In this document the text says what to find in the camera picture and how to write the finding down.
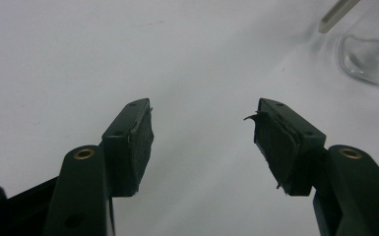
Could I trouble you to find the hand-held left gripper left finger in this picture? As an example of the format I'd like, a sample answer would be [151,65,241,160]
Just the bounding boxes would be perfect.
[42,97,155,236]

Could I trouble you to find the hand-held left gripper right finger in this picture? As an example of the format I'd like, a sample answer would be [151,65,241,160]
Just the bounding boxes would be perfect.
[243,97,379,236]

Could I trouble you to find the beige flat stick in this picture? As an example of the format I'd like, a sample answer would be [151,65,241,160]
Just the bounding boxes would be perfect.
[318,0,361,34]

